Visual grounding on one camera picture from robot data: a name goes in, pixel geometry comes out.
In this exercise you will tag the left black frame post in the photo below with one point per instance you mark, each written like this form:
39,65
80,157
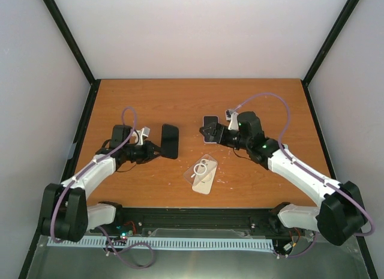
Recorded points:
65,31

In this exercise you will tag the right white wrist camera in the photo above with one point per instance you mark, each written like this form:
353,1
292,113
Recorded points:
232,119

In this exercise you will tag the black phone case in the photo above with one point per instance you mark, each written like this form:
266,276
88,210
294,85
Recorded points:
177,132

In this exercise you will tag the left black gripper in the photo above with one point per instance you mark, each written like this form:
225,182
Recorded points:
149,155

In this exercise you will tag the black aluminium frame rail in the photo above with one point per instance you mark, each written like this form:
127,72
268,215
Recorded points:
262,222

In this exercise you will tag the right black side rail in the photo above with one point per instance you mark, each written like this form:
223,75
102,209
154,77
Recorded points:
326,155

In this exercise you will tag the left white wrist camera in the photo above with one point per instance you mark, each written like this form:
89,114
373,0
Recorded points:
139,136

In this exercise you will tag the cream white phone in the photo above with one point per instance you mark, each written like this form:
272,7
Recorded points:
205,183

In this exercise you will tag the right wired connector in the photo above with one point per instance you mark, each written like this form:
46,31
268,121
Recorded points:
295,235

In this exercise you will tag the clear magsafe phone case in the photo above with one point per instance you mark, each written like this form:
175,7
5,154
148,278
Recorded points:
189,172

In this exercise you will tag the right black frame post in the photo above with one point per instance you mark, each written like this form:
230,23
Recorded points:
329,41

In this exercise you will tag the black screen phone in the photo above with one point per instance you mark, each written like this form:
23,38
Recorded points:
210,120

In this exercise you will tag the left black side rail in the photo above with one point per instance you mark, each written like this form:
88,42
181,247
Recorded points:
84,119

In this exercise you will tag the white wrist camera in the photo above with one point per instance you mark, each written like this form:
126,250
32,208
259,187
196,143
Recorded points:
139,136
232,119

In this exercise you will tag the left green controller board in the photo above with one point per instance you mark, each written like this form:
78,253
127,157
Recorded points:
127,231

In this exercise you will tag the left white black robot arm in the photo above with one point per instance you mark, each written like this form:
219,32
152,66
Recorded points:
84,186

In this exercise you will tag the light blue cable duct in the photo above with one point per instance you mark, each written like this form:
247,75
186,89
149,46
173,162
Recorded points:
172,244

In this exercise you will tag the black frame post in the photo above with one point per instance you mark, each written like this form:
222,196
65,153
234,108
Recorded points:
65,31
329,41

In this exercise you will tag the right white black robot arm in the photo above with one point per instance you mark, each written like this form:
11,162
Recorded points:
300,177

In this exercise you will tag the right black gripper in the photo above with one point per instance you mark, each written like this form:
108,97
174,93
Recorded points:
221,139

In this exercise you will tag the black side rail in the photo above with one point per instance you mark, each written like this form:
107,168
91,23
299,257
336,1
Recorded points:
326,155
84,119

